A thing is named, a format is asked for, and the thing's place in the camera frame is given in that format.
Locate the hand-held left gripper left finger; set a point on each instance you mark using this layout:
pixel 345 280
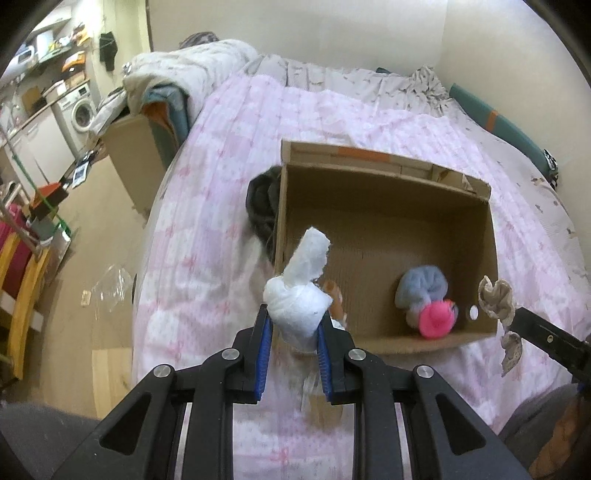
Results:
pixel 262 360

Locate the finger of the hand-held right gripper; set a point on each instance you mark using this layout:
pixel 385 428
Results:
pixel 549 333

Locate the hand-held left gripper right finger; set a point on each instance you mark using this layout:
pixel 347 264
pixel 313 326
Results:
pixel 324 364

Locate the beige lace-edged scrunchie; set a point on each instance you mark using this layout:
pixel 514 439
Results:
pixel 510 351

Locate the beige sock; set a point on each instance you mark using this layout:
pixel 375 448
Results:
pixel 496 300

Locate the orange plush toy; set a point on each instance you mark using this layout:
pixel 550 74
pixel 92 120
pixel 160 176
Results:
pixel 334 297

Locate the white cloth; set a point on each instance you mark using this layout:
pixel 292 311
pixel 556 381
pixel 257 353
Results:
pixel 300 295

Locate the grey blue sock ball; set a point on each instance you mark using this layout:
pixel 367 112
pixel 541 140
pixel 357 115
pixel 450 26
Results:
pixel 420 288

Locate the brown cardboard box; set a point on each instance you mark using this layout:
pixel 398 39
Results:
pixel 388 249

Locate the person's right hand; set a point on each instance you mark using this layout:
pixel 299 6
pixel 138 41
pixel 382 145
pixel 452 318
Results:
pixel 565 434

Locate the person's right leg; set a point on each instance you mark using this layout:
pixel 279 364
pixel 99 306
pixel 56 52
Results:
pixel 531 415

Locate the person's leg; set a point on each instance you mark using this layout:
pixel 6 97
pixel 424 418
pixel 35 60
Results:
pixel 46 438
pixel 531 415

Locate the dark grey cloth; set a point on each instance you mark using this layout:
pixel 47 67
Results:
pixel 264 210

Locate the clear plastic bag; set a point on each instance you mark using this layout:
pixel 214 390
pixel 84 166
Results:
pixel 111 282

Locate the black and white checkered item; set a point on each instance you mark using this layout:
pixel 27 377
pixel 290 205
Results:
pixel 550 162

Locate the bed with pink quilt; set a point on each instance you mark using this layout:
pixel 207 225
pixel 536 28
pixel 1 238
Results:
pixel 221 194

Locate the teal cushion with orange stripe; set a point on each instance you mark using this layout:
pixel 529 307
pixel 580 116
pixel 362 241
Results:
pixel 498 121

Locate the person's left leg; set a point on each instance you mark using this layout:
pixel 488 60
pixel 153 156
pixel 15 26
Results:
pixel 46 438

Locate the large cardboard box beside bed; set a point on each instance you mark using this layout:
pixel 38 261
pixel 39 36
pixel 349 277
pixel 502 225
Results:
pixel 134 157

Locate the yellow and red chair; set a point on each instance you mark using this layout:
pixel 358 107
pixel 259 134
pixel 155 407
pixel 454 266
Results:
pixel 23 290

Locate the printed paper on floor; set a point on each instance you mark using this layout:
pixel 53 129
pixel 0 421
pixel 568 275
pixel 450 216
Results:
pixel 81 173

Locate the red box on floor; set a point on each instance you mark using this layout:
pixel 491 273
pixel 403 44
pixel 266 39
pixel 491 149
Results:
pixel 48 196

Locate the white patterned duvet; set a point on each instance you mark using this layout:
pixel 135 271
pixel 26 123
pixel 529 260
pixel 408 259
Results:
pixel 184 62

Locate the white washing machine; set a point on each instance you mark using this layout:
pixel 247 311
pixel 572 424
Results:
pixel 78 110

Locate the dark patterned cloth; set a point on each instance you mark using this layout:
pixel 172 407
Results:
pixel 199 39

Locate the black hanging garment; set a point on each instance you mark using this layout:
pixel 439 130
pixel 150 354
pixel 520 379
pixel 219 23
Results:
pixel 108 46

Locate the white microwave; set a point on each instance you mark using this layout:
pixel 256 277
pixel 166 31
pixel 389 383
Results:
pixel 23 57

